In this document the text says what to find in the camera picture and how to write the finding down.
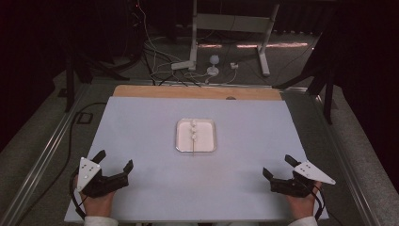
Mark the white metal stand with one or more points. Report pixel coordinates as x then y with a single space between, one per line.
232 23

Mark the black square floor plate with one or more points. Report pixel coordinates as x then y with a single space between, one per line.
84 118

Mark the person's white sleeve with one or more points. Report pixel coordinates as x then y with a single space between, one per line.
303 221
101 221

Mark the light blue table sheet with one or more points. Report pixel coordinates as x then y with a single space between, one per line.
150 150

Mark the person's right white sleeve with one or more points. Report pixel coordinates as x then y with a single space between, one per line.
303 221

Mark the wooden board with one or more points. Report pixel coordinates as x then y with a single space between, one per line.
175 92

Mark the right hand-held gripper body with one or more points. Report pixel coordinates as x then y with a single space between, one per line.
290 185

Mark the person's left white sleeve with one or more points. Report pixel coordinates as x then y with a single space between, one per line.
101 221

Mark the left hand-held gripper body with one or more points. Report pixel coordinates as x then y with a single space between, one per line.
103 183

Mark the white round device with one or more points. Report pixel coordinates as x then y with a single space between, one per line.
214 65

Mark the black tripod stand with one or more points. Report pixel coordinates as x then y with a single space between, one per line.
82 70
320 73

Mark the white square tray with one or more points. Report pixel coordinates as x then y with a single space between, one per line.
205 138

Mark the white plug adapter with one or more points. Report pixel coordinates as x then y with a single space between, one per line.
234 65

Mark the white power strip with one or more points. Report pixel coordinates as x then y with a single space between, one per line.
183 65

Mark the person's right hand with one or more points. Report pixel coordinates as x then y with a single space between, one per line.
300 205

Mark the person's left hand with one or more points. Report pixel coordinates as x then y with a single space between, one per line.
98 204

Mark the skewer with white balls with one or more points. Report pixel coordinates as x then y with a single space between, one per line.
193 129

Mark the aluminium floor rail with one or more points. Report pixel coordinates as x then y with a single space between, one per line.
44 153
345 163

